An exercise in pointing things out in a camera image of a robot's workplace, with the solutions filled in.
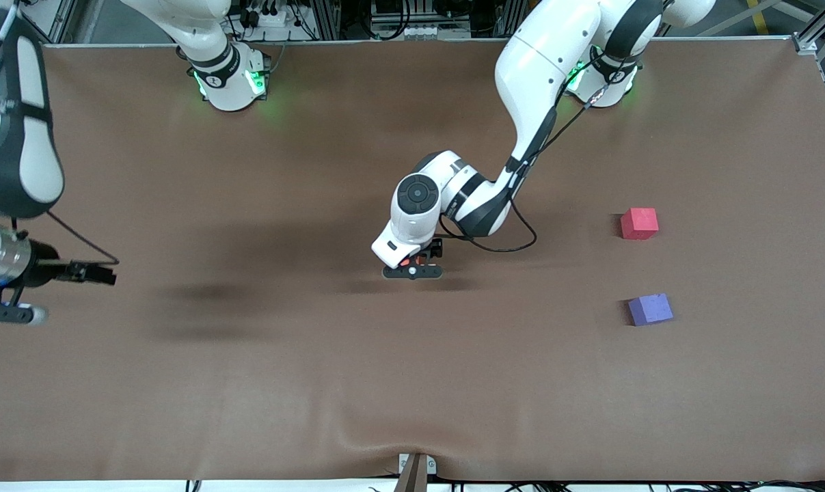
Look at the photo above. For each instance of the aluminium frame rail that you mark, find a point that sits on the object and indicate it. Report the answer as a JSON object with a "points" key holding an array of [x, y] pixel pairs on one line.
{"points": [[819, 27], [60, 20]]}

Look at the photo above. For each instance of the red foam block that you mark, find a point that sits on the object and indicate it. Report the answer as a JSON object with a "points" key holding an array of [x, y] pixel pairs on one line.
{"points": [[639, 224]]}

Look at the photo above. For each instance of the white power strip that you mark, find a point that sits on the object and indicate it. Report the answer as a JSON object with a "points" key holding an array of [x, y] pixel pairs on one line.
{"points": [[275, 19]]}

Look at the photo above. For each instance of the white terminal block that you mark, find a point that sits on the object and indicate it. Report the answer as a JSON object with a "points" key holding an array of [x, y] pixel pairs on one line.
{"points": [[426, 31]]}

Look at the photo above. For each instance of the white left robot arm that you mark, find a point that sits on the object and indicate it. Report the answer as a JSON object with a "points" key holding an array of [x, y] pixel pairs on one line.
{"points": [[542, 61]]}

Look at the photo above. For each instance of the metal table edge bracket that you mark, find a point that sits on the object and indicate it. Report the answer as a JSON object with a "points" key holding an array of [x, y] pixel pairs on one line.
{"points": [[412, 478]]}

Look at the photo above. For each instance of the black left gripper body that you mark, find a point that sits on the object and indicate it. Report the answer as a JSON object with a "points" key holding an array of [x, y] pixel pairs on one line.
{"points": [[434, 249]]}

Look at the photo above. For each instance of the brown table mat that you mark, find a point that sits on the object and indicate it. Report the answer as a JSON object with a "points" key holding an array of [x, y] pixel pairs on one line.
{"points": [[316, 383]]}

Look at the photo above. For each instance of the purple foam block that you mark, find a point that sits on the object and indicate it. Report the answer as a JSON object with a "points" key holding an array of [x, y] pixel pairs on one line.
{"points": [[650, 309]]}

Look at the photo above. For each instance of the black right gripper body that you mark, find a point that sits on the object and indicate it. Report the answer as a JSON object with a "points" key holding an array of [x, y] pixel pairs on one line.
{"points": [[48, 268]]}

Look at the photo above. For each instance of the orange foam block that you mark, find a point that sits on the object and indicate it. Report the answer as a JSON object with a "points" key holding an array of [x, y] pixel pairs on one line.
{"points": [[406, 261]]}

